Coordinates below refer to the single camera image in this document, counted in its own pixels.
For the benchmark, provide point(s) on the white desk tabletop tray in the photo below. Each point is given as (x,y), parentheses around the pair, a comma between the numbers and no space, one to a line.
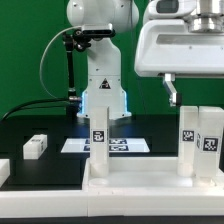
(150,175)

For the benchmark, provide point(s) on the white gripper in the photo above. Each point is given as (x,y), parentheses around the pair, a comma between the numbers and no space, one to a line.
(167,47)

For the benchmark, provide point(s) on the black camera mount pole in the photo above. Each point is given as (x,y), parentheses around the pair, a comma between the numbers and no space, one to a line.
(74,101)

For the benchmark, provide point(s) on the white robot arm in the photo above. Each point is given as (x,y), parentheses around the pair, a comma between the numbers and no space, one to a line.
(104,58)

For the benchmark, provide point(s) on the AprilTag marker sheet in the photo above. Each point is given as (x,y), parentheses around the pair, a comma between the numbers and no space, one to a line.
(116,145)

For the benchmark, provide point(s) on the black camera on stand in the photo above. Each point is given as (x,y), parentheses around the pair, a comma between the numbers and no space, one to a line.
(95,31)

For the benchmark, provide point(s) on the white left fence piece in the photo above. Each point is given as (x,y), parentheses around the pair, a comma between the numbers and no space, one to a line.
(4,170)

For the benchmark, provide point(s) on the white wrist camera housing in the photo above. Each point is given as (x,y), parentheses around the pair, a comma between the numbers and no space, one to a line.
(167,9)

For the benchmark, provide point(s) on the white front fence wall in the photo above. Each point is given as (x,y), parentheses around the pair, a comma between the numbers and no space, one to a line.
(149,202)

